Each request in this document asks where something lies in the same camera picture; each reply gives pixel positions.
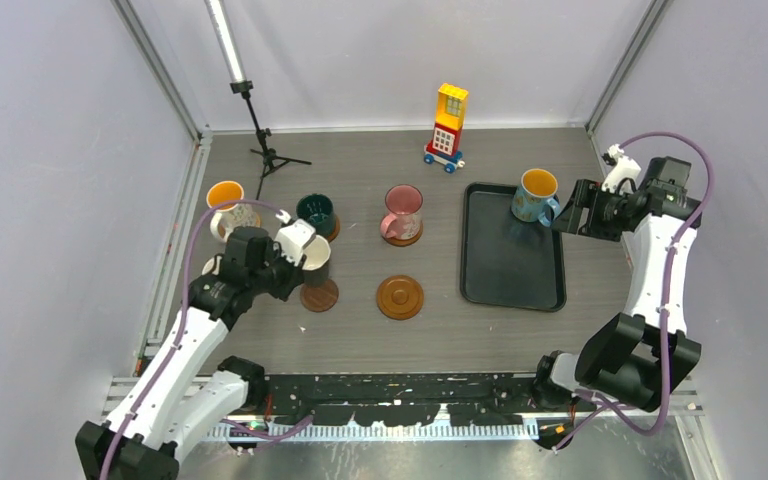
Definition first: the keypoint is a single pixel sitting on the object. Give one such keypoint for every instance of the black serving tray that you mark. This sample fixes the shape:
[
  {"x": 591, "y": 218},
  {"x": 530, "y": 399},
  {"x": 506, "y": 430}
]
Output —
[{"x": 506, "y": 262}]

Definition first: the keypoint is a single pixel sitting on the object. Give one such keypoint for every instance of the dark green mug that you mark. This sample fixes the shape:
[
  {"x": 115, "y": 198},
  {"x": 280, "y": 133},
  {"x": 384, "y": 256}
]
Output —
[{"x": 317, "y": 210}]

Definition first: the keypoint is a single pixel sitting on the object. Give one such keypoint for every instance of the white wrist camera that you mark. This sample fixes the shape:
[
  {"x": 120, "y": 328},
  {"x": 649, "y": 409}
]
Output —
[
  {"x": 293, "y": 237},
  {"x": 622, "y": 167}
]

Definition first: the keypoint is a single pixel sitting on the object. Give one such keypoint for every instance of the dark walnut coaster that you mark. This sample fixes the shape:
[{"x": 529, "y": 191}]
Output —
[{"x": 320, "y": 299}]

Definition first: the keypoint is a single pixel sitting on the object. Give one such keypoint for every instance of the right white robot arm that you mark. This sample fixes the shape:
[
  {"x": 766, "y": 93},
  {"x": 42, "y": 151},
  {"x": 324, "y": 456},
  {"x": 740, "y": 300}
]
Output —
[{"x": 643, "y": 353}]

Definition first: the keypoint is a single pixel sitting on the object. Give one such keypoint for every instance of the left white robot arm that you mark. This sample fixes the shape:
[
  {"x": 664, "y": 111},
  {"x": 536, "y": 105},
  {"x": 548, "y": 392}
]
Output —
[{"x": 153, "y": 429}]

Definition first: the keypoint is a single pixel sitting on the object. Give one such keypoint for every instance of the toy brick tower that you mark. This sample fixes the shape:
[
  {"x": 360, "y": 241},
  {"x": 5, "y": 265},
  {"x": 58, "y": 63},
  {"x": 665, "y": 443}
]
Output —
[{"x": 443, "y": 147}]

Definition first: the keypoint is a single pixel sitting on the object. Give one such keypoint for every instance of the wooden ringed coaster back right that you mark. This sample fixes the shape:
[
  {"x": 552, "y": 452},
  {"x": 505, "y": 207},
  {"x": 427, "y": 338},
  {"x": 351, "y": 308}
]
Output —
[{"x": 406, "y": 242}]

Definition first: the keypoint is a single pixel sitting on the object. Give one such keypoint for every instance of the wooden ringed coaster front right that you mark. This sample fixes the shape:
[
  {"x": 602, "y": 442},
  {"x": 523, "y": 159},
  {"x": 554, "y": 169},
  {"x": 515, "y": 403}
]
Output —
[{"x": 399, "y": 297}]

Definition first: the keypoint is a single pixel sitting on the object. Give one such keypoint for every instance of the black tripod with light pole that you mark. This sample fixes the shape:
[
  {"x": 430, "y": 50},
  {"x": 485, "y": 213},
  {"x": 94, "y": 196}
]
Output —
[{"x": 241, "y": 85}]

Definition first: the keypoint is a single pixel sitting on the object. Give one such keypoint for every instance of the white patterned mug orange inside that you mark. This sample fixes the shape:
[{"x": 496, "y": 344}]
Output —
[{"x": 227, "y": 218}]

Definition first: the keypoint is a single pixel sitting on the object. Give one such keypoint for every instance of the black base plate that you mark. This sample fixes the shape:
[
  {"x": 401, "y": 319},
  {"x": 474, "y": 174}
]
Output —
[{"x": 395, "y": 400}]

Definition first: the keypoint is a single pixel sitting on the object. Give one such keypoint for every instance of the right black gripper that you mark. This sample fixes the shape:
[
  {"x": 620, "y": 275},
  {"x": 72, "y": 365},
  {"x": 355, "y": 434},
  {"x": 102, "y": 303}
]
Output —
[{"x": 586, "y": 194}]

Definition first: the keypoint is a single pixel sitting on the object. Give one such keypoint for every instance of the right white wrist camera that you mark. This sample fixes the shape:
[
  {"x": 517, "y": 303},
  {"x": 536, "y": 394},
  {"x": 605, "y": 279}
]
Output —
[{"x": 622, "y": 167}]

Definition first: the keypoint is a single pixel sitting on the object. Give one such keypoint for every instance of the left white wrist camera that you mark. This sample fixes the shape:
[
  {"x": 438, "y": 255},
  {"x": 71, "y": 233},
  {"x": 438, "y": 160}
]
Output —
[{"x": 293, "y": 237}]

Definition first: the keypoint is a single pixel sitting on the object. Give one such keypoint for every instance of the blue mug yellow inside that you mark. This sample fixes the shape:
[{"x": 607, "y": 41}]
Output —
[{"x": 535, "y": 198}]

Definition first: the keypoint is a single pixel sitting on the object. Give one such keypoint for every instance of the pink mug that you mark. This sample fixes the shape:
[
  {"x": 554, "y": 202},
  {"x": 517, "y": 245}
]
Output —
[{"x": 403, "y": 204}]

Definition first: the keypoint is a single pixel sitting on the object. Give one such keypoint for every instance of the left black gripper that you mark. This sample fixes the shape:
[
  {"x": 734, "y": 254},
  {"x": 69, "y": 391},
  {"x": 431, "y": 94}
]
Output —
[{"x": 293, "y": 274}]

